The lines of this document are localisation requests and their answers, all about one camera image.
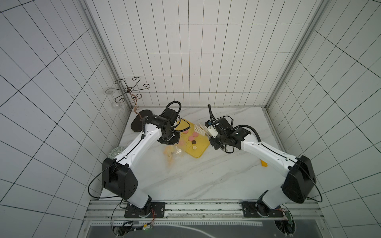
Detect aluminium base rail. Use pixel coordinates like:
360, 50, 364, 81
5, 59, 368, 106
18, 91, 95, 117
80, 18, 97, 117
84, 200, 326, 231

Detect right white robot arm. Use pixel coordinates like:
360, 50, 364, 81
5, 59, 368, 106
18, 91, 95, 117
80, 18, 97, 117
205, 106, 316, 211

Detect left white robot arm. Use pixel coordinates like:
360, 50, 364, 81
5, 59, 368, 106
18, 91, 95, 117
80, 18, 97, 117
100, 101, 190, 213

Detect yellow plastic tray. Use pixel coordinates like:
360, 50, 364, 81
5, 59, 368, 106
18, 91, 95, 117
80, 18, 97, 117
175, 119, 210, 158

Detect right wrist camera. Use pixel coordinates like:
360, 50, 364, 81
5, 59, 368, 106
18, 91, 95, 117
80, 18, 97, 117
205, 120, 218, 138

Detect steel tongs white tips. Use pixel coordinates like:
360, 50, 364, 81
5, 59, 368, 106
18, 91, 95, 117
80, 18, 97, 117
194, 124, 211, 138

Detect clear resealable zip bag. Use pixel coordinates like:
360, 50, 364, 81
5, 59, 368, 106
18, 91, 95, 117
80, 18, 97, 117
163, 144, 183, 169

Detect black round rack base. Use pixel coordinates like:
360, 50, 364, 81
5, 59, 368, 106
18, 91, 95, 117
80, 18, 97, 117
131, 110, 153, 132

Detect black wire cup rack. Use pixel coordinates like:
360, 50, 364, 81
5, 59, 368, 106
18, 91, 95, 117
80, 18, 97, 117
104, 77, 151, 104

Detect yellow rectangular block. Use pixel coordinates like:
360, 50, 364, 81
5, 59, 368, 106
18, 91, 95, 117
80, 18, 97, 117
261, 160, 268, 167

